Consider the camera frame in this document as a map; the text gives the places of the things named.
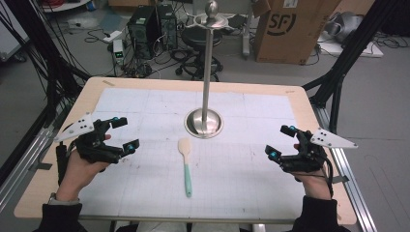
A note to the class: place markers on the large cardboard box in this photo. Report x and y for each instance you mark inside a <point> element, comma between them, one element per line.
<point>290,35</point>

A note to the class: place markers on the black computer tower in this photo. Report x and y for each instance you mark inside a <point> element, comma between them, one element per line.
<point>167,27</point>
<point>143,32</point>

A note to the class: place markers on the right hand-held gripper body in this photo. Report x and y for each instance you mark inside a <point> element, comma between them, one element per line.
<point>306,158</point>

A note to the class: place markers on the grey tape strip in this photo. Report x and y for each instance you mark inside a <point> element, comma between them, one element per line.
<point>40,166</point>
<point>340,179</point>

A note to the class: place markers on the person's left hand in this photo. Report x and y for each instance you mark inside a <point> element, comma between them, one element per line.
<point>75,175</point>

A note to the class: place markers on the aluminium rail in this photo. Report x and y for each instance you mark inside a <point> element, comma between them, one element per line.
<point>29,154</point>
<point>353,190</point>

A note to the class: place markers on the wrist watch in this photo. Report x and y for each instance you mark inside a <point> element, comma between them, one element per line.
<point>64,200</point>

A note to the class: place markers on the black rolling stool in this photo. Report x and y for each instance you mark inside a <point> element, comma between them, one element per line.
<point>196,48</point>

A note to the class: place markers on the white flat board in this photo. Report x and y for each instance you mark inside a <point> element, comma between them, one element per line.
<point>370,51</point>

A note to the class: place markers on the black metal frame strut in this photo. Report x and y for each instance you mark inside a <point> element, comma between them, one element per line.
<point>51,74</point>
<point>348,54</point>

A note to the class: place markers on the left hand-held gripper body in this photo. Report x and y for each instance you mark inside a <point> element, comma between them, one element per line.
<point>90,145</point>

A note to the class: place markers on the silver round appliance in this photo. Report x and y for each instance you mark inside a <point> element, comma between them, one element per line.
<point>343,27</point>

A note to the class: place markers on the white panel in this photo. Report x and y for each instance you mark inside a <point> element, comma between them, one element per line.
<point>9,35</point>

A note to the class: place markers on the white device with green display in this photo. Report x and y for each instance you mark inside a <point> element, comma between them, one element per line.
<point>118,51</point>

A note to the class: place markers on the white power strip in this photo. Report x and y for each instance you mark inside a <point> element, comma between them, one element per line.
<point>112,36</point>

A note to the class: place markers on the white round table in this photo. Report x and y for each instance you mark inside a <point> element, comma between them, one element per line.
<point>64,5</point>

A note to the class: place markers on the white stand post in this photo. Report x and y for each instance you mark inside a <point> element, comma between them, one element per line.
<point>246,32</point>

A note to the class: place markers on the beige tape strip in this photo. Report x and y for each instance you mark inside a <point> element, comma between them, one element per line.
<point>108,83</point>

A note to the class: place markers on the person's right hand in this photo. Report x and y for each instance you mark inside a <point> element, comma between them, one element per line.
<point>316,185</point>

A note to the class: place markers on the steel utensil stand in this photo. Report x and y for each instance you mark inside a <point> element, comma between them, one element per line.
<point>206,80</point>

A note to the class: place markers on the white grid mat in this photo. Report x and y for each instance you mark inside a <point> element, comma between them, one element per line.
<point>241,180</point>

